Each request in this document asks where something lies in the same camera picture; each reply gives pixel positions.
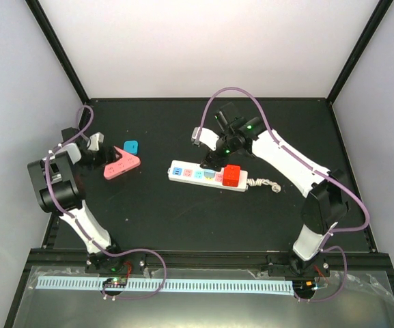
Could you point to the black left frame post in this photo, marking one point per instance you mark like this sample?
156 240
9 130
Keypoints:
44 23

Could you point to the left controller circuit board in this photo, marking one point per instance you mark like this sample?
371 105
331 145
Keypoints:
115 282

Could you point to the light blue usb charger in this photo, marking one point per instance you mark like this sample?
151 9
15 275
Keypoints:
209 174

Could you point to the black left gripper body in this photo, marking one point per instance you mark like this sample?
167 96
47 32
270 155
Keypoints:
91 161

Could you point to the black frame post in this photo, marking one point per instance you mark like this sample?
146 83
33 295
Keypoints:
369 30
44 23

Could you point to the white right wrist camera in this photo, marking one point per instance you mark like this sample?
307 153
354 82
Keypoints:
204 136

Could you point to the black front mounting rail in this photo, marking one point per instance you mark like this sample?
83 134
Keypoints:
276 264

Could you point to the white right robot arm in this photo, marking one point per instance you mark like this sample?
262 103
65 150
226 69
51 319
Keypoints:
325 204

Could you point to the white power strip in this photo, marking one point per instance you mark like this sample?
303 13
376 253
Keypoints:
192 173

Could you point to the black right frame post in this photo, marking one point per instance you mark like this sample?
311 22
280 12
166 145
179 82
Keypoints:
369 30

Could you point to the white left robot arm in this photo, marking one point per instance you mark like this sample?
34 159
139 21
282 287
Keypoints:
59 190

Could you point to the light blue slotted cable duct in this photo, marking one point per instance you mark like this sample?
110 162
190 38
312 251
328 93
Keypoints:
235 286

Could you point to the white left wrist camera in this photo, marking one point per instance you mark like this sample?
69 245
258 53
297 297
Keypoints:
95 142

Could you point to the red cube socket adapter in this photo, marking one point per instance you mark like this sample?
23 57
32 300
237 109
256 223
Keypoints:
231 176

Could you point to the right controller circuit board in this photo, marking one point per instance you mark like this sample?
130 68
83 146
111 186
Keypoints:
307 285

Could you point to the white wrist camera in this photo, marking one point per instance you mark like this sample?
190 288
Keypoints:
204 136
95 142

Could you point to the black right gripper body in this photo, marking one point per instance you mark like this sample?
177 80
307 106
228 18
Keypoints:
214 159

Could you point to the blue square plug adapter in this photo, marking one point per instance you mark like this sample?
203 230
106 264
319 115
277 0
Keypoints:
131 146

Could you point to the controller circuit board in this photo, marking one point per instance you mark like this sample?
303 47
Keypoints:
307 285
115 282

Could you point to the pink triangular socket adapter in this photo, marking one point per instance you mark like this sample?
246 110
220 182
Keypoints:
127 163

